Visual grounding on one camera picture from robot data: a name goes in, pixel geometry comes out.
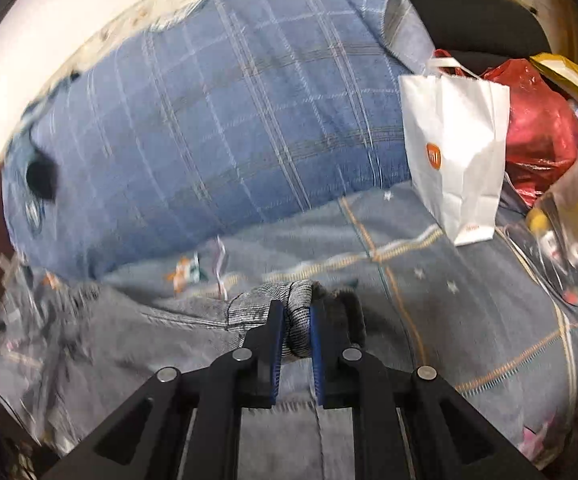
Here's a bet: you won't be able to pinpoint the grey star-print bed sheet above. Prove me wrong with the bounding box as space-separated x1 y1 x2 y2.
99 180 578 473

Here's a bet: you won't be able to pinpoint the red plastic bag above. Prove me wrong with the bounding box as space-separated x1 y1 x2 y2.
479 58 578 206

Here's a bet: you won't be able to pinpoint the blue plaid quilt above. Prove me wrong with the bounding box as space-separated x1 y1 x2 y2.
1 0 437 281

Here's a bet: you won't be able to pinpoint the yellow bag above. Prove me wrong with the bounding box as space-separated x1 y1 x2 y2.
529 52 578 103

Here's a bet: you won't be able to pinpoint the white paper bag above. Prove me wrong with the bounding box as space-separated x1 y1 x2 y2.
399 57 512 247

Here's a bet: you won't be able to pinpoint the black cushion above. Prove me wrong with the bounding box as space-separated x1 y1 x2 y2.
404 0 562 61

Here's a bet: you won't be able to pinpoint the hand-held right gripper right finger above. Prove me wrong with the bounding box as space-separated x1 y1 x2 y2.
310 300 544 480

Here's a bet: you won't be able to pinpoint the grey denim pants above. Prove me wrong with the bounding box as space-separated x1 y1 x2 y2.
0 280 370 480

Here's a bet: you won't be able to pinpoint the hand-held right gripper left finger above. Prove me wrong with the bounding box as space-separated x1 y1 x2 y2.
44 300 286 480

